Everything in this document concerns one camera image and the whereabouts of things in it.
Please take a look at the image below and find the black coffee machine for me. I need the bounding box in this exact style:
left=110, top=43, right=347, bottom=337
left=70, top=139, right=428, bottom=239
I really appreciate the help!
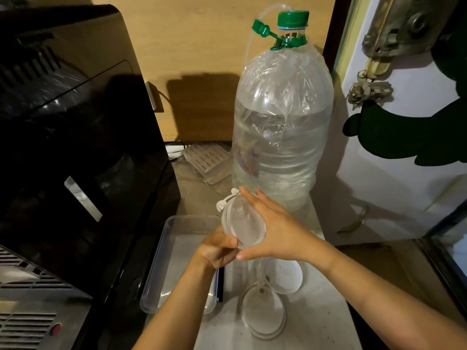
left=0, top=4, right=181, bottom=350

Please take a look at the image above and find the dark framed glass door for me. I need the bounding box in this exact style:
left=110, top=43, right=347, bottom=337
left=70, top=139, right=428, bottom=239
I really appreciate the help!
left=419, top=204, right=467, bottom=317

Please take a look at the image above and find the clear rectangular plastic tray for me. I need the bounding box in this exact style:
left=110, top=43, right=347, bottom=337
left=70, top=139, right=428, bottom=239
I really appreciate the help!
left=140, top=214, right=225, bottom=315

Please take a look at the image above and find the person's right forearm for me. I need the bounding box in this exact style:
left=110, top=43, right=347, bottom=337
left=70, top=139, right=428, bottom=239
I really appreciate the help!
left=323, top=245, right=467, bottom=350

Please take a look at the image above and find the white wall socket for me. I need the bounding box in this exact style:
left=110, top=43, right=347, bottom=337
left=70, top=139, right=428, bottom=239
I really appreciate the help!
left=145, top=81, right=165, bottom=113

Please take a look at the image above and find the white paper piece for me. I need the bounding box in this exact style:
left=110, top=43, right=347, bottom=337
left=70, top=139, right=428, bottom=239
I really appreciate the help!
left=0, top=265, right=36, bottom=285

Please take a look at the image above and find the green bottle carry handle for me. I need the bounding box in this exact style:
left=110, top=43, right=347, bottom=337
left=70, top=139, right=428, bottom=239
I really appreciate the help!
left=251, top=18, right=308, bottom=52

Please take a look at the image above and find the large clear water bottle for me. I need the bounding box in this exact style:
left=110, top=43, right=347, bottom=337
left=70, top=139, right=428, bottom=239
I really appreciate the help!
left=232, top=41, right=335, bottom=225

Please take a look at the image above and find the white power strip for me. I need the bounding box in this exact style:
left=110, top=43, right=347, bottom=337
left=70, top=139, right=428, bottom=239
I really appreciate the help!
left=164, top=141, right=187, bottom=160

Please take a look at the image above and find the white door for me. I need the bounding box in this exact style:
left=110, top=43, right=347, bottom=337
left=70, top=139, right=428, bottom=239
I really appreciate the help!
left=321, top=0, right=467, bottom=246

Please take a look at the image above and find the person's right hand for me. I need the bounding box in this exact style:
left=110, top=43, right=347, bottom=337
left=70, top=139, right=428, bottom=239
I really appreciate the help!
left=235, top=185, right=336, bottom=276

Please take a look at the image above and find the white spouted plastic lid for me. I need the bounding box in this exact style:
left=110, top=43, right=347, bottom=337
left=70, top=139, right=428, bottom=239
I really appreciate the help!
left=263, top=257, right=304, bottom=296

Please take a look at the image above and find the steel drip tray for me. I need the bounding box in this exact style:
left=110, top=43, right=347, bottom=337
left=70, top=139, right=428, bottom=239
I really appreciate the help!
left=0, top=245, right=92, bottom=350

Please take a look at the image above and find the clear plastic lid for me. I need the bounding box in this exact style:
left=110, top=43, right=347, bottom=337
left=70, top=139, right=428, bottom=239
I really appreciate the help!
left=239, top=281, right=288, bottom=341

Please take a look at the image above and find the person's left forearm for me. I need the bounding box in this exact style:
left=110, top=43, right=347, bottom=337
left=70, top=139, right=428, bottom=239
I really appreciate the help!
left=133, top=251, right=219, bottom=350

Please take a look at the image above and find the green bottle cap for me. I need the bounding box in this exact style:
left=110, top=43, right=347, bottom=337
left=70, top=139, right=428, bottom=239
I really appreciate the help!
left=277, top=10, right=310, bottom=30

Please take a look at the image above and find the small metal lock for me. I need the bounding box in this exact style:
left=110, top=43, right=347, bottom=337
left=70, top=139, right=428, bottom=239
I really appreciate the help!
left=346, top=69, right=394, bottom=110

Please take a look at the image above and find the person's left hand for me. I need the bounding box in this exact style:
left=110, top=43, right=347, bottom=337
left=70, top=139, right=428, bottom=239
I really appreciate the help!
left=193, top=225, right=240, bottom=271

